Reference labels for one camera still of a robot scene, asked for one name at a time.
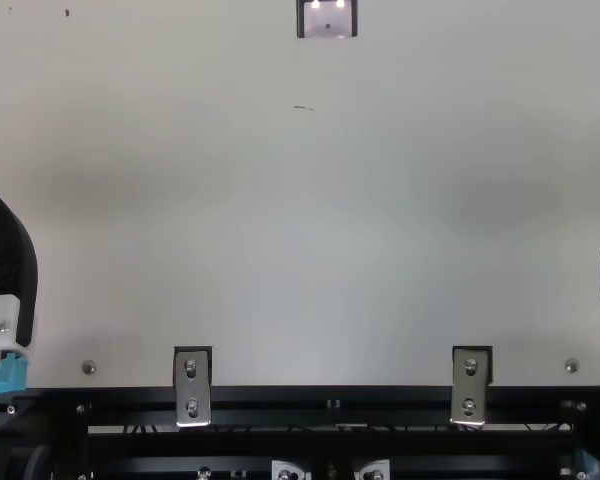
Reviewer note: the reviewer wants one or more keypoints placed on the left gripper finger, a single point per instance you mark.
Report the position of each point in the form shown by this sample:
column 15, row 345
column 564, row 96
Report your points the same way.
column 15, row 260

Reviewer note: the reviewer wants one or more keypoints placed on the small square scanner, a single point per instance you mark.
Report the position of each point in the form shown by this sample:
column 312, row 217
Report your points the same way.
column 327, row 19

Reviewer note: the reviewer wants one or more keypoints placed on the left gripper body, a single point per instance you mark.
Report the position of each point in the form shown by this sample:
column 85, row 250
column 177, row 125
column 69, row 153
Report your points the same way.
column 12, row 375

